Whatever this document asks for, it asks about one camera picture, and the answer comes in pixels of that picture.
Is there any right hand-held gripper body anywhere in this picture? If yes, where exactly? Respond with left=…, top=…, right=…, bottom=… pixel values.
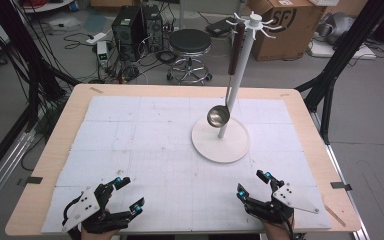
left=244, top=181, right=321, bottom=225

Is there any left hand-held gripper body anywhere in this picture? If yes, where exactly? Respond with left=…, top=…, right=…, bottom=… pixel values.
left=61, top=182, right=136, bottom=234

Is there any white hook rack stand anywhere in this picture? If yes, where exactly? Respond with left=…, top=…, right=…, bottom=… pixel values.
left=191, top=10, right=283, bottom=164

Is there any metal ladle with brown handle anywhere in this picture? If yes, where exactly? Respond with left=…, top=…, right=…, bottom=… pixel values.
left=206, top=21, right=246, bottom=128

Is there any person's left hand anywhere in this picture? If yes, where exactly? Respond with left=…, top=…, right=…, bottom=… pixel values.
left=79, top=226, right=121, bottom=240

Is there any person's right hand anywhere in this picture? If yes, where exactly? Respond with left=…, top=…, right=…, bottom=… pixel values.
left=263, top=214, right=296, bottom=240

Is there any white grid mat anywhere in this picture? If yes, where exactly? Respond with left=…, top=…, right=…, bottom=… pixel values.
left=40, top=95, right=333, bottom=234

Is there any black tape strip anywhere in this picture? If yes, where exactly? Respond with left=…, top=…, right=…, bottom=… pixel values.
left=329, top=181, right=353, bottom=192
left=16, top=176, right=44, bottom=187

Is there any small grey power supply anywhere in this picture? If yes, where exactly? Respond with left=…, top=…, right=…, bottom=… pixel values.
left=96, top=40, right=109, bottom=68

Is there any white flat board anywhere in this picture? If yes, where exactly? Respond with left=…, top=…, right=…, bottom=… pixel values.
left=308, top=39, right=378, bottom=60

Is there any brown cardboard box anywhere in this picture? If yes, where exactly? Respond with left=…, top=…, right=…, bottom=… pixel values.
left=246, top=0, right=328, bottom=62

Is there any white power strip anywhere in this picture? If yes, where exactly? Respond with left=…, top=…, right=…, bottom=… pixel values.
left=85, top=32, right=108, bottom=46

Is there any large black computer tower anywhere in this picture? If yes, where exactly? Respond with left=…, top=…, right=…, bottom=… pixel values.
left=111, top=5, right=146, bottom=62

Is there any black round stool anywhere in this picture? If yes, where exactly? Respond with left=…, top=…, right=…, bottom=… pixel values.
left=166, top=28, right=213, bottom=85

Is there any flat black device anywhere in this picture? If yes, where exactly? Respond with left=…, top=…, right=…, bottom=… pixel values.
left=205, top=16, right=234, bottom=37

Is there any slim black computer tower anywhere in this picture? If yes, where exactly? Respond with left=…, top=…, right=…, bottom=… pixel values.
left=142, top=4, right=164, bottom=53

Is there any grey bag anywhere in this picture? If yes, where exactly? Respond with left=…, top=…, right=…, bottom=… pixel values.
left=316, top=12, right=356, bottom=46

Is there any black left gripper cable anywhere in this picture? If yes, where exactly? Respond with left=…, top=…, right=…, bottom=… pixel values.
left=62, top=192, right=85, bottom=228

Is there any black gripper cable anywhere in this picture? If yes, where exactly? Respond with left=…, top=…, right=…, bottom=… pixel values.
left=279, top=213, right=296, bottom=240
left=62, top=192, right=85, bottom=228

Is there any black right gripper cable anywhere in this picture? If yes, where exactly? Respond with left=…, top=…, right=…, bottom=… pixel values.
left=279, top=213, right=296, bottom=240

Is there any aluminium rail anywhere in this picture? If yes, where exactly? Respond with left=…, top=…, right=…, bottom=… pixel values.
left=0, top=129, right=36, bottom=218
left=309, top=111, right=371, bottom=240

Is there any coiled black cable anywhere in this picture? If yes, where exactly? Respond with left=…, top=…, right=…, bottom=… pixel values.
left=155, top=49, right=178, bottom=65

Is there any black frame stand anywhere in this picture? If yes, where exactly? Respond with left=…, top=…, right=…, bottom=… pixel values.
left=0, top=0, right=81, bottom=128
left=294, top=0, right=384, bottom=145

